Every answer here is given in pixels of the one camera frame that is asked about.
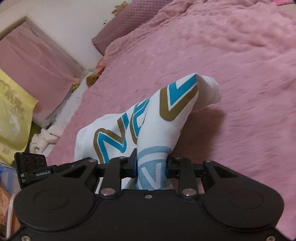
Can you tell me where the white shirt blue gold print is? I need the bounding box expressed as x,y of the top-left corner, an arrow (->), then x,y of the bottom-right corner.
74,73 -> 221,190

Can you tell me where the white plush toy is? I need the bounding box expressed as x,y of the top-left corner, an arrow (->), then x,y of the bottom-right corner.
29,126 -> 64,154

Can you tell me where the yellow patterned cloth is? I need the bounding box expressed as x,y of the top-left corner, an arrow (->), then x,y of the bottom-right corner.
0,71 -> 38,165

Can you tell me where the brown plush toy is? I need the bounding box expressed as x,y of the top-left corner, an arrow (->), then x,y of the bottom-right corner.
86,72 -> 101,87

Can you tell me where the pink curtain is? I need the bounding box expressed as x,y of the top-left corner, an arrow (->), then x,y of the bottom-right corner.
1,17 -> 83,128

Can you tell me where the pink fluffy bed blanket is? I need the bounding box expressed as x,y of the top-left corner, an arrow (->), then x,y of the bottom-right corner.
48,1 -> 295,238

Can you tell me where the purple quilted headboard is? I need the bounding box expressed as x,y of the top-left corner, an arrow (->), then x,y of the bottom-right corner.
92,0 -> 170,55

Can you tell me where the yellow teddy bear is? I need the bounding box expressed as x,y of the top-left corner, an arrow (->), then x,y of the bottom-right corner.
111,1 -> 128,16

